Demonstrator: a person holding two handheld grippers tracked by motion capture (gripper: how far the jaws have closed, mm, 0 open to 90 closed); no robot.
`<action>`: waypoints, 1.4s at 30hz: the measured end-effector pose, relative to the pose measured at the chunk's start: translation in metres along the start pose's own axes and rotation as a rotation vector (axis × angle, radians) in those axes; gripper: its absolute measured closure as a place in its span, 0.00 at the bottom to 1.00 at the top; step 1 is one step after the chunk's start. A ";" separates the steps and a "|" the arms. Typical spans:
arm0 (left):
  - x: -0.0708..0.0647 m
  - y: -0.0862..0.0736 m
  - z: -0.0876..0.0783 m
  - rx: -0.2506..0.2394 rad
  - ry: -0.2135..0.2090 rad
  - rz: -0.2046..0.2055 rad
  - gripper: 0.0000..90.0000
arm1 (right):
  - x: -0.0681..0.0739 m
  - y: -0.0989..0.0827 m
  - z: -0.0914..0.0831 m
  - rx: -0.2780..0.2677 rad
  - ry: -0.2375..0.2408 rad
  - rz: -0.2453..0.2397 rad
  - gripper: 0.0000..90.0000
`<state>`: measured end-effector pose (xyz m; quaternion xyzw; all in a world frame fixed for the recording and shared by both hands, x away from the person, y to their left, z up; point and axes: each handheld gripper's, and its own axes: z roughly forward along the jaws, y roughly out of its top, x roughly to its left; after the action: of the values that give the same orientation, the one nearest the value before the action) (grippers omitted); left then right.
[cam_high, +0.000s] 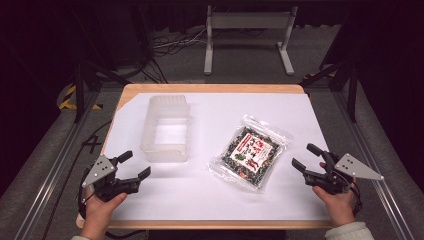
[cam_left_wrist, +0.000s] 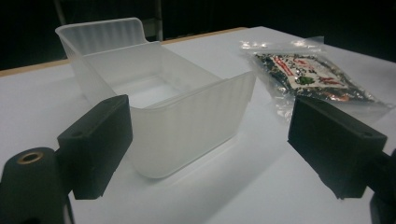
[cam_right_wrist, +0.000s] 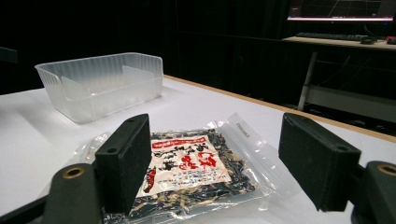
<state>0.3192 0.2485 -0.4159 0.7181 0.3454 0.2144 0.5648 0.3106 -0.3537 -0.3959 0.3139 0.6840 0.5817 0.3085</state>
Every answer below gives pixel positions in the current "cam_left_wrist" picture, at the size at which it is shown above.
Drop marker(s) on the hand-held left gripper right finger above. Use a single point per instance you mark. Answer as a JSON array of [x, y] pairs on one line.
[[336, 146]]

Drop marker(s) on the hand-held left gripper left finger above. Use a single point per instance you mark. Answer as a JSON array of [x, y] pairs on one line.
[[96, 146]]

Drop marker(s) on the clear plastic snack packet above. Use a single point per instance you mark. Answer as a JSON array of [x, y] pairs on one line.
[[308, 77]]

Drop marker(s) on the translucent white plastic container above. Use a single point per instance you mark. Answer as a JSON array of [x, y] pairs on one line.
[[174, 124]]

